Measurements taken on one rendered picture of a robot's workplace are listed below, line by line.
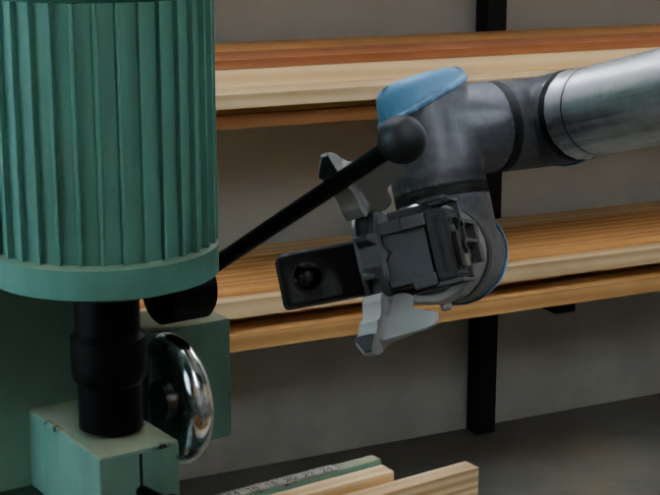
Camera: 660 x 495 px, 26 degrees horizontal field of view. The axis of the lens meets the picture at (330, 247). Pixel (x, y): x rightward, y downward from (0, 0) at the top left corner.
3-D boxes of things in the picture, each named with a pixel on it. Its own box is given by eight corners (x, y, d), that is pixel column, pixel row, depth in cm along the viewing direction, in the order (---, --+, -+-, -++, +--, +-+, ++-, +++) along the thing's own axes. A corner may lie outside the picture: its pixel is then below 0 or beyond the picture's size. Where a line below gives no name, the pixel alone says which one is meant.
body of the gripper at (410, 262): (440, 189, 112) (471, 197, 123) (337, 215, 114) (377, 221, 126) (462, 284, 111) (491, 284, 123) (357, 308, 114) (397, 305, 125)
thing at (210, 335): (149, 455, 134) (146, 333, 132) (116, 433, 140) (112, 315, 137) (236, 434, 140) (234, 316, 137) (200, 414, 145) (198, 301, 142)
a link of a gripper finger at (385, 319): (427, 337, 104) (434, 265, 112) (351, 355, 106) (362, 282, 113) (440, 369, 106) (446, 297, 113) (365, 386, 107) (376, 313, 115)
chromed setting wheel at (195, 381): (192, 485, 128) (190, 353, 125) (130, 444, 138) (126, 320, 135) (222, 478, 130) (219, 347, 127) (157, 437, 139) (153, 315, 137)
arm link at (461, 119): (448, 83, 144) (472, 203, 143) (351, 91, 139) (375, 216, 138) (502, 57, 136) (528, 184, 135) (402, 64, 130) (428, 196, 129)
